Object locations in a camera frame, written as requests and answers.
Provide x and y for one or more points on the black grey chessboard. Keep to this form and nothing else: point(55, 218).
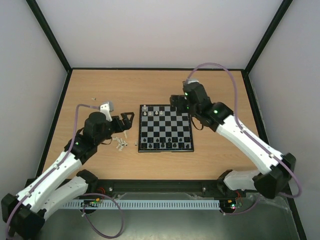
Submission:
point(172, 125)

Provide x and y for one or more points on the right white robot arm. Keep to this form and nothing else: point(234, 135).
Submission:
point(274, 169)

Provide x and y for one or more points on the black aluminium rail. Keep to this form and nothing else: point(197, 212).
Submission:
point(202, 188)

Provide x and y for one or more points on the black frame post left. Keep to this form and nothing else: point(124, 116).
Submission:
point(38, 14)

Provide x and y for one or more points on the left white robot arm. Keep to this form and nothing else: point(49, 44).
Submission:
point(27, 211)

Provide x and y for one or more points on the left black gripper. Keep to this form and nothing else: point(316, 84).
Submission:
point(128, 124)

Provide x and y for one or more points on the pile of white chess pieces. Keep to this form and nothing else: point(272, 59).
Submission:
point(121, 141)

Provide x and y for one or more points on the black frame post right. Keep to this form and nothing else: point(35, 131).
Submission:
point(277, 18)

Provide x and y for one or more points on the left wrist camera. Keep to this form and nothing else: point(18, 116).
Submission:
point(106, 108)

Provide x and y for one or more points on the light blue cable duct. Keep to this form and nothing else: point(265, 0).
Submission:
point(78, 204)

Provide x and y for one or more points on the black frame post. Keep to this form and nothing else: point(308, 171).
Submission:
point(38, 14)
point(277, 18)

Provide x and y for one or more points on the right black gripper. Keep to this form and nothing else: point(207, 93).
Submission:
point(176, 101)

